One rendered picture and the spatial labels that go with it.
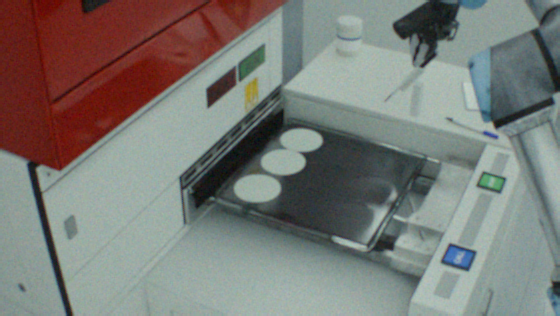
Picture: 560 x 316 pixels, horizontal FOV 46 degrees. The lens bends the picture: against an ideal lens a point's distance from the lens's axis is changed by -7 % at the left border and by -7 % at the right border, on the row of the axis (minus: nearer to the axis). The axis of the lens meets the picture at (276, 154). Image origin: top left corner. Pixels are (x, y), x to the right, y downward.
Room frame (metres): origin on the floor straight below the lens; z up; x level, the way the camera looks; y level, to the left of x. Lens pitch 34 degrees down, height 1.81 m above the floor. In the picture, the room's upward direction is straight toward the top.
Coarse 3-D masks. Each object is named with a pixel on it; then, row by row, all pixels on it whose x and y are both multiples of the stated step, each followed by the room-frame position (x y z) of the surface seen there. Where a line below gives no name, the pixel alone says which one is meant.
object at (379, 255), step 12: (240, 216) 1.22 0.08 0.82; (252, 216) 1.21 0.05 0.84; (276, 228) 1.18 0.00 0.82; (288, 228) 1.17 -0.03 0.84; (312, 240) 1.14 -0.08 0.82; (324, 240) 1.13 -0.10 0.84; (348, 252) 1.10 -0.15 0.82; (360, 252) 1.09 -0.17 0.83; (372, 252) 1.08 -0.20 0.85; (384, 252) 1.07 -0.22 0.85; (384, 264) 1.06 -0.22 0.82
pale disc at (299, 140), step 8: (288, 136) 1.43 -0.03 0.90; (296, 136) 1.43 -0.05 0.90; (304, 136) 1.43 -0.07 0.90; (312, 136) 1.44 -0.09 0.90; (320, 136) 1.44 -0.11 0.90; (288, 144) 1.40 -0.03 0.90; (296, 144) 1.40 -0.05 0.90; (304, 144) 1.40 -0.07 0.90; (312, 144) 1.40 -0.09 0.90; (320, 144) 1.40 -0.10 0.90
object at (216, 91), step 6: (234, 72) 1.36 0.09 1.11; (228, 78) 1.34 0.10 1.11; (234, 78) 1.36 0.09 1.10; (216, 84) 1.29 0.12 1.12; (222, 84) 1.32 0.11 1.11; (228, 84) 1.34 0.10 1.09; (234, 84) 1.36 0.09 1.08; (210, 90) 1.27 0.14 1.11; (216, 90) 1.29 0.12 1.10; (222, 90) 1.31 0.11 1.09; (210, 96) 1.27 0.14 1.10; (216, 96) 1.29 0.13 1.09; (210, 102) 1.27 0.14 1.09
